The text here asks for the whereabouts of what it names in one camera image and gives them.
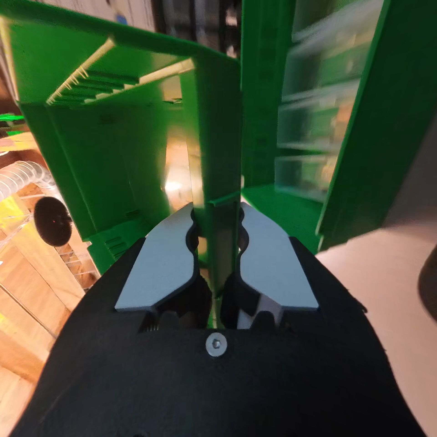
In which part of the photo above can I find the clear plastic drawer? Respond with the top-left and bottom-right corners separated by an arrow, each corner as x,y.
274,150 -> 342,202
277,85 -> 359,152
285,34 -> 374,101
292,0 -> 384,43

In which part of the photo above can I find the green plastic bin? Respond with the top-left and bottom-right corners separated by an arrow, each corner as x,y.
241,0 -> 437,251
0,0 -> 244,330

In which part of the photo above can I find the black oval object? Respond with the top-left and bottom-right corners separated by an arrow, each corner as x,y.
33,196 -> 74,247

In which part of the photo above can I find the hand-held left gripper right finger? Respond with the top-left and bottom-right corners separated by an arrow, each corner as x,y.
236,201 -> 320,330

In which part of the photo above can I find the silver ventilation duct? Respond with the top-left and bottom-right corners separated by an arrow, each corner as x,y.
0,160 -> 57,205

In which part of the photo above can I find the black rounded pad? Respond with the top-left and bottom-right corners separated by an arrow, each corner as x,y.
418,246 -> 437,321

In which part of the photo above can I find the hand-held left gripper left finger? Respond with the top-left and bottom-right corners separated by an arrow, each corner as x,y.
114,202 -> 202,313

